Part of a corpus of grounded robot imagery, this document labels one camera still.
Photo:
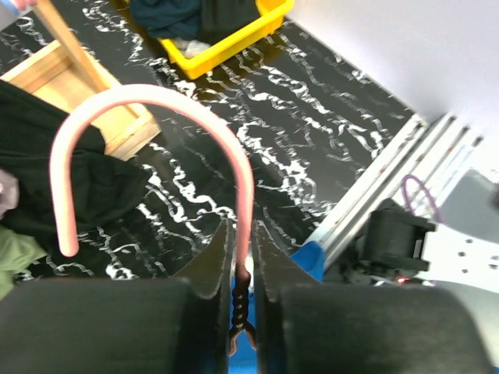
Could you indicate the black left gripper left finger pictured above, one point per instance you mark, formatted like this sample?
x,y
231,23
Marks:
x,y
203,333

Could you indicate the pink wire hanger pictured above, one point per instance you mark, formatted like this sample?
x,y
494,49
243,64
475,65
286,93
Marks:
x,y
156,101

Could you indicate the wooden clothes rack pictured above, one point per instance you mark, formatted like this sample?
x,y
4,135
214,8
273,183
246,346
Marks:
x,y
65,75

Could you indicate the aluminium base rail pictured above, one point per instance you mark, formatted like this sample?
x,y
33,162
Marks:
x,y
436,153

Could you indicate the yellow plastic bin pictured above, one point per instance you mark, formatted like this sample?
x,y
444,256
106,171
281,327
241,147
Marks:
x,y
196,59

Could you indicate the dark clothes pile in bin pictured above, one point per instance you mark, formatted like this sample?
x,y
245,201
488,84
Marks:
x,y
207,22

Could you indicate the pink hanging garment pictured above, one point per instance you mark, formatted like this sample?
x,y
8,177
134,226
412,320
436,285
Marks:
x,y
9,192

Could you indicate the black hanging garment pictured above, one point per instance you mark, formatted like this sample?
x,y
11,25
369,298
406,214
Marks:
x,y
104,187

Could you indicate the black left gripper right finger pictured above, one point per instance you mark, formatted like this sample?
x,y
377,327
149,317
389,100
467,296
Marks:
x,y
273,272

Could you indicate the green hanging garment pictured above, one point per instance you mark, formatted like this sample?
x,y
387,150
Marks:
x,y
18,252

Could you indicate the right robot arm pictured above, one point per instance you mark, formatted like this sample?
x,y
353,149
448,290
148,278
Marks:
x,y
306,326

